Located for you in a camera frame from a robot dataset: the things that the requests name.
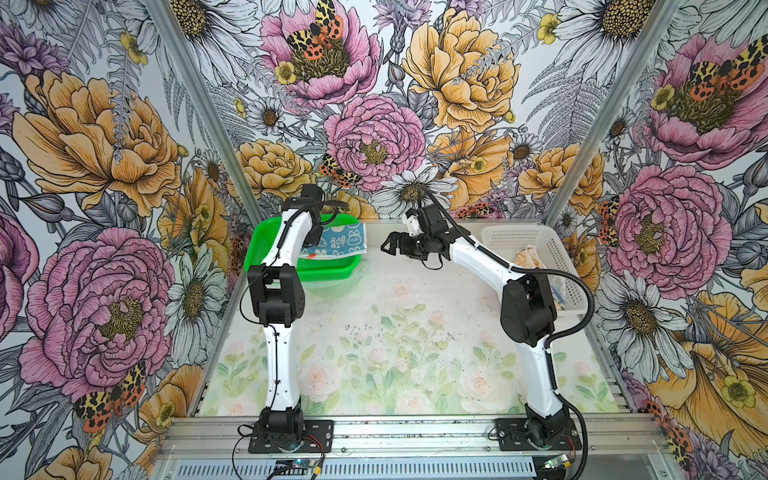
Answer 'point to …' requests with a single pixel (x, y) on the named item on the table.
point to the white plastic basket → (505, 236)
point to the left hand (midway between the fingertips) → (299, 244)
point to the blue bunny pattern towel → (336, 240)
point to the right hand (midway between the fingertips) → (394, 256)
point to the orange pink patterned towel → (529, 257)
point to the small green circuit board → (558, 461)
